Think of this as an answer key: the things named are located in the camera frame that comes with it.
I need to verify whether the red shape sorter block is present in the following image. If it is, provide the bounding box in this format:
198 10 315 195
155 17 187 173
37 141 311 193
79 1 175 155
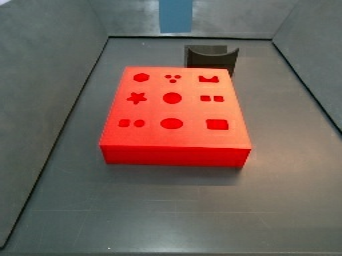
99 66 251 168

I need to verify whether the black curved holder block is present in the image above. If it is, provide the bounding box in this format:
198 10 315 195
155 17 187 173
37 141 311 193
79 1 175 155
184 45 239 75

